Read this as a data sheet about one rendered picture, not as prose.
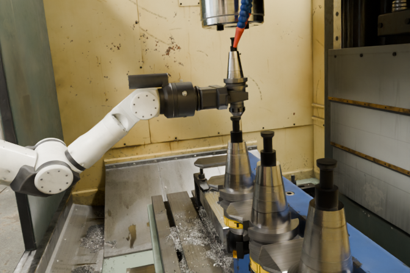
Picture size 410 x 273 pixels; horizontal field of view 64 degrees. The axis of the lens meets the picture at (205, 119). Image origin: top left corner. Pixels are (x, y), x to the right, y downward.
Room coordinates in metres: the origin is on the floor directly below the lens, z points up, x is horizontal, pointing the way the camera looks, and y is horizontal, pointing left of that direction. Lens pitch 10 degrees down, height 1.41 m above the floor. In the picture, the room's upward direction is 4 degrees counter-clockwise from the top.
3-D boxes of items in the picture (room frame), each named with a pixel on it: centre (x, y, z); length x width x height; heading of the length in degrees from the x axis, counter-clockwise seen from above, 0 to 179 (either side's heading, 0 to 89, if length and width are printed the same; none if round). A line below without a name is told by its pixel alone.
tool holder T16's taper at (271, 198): (0.35, -0.07, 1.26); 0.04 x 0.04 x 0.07
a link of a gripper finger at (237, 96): (0.82, -0.08, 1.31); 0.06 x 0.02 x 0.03; 102
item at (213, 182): (0.51, -0.03, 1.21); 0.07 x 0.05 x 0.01; 102
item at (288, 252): (0.29, -0.08, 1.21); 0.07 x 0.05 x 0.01; 102
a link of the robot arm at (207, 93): (0.83, 0.01, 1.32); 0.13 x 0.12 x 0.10; 12
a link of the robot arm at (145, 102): (0.80, 0.12, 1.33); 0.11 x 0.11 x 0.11; 12
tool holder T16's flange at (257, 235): (0.35, -0.07, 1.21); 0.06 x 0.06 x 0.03
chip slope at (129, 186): (1.50, 0.06, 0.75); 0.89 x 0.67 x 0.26; 102
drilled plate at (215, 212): (0.93, -0.11, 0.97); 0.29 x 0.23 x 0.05; 12
